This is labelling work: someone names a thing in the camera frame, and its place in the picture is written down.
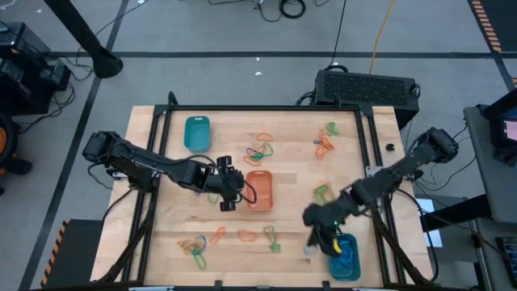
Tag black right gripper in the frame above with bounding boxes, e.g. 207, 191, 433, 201
302, 200, 359, 258

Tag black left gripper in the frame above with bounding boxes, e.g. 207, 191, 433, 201
200, 155, 246, 213

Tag blue plastic basket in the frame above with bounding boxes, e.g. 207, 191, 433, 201
326, 232, 362, 283

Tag orange plastic basket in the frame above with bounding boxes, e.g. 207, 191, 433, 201
245, 169, 275, 213

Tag teal plastic basket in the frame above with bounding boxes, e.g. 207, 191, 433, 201
183, 115, 212, 154

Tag black computer tower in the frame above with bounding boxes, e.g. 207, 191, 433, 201
313, 69, 422, 131

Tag black mat hazard stripes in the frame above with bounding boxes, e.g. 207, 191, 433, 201
467, 0, 517, 54
39, 218, 104, 290

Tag dark grey desk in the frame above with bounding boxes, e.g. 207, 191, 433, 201
470, 216, 517, 291

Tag black pole stand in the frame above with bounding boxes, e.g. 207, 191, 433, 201
42, 0, 124, 80

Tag black keyboard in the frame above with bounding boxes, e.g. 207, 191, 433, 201
495, 236, 517, 280

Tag black monitor pink screen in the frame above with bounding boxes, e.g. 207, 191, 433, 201
482, 87, 517, 167

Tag orange black wheeled machine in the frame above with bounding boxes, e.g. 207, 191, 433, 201
0, 111, 34, 197

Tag black equipment rack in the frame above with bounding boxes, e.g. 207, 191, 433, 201
0, 22, 73, 117

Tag black aluminium table frame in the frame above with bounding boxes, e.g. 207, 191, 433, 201
90, 91, 435, 290

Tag coiled black cable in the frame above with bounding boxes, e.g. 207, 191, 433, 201
278, 0, 307, 20

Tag black hanging cable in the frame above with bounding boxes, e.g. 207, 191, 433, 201
329, 0, 348, 70

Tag yellow cable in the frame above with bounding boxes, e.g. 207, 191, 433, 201
368, 0, 396, 76

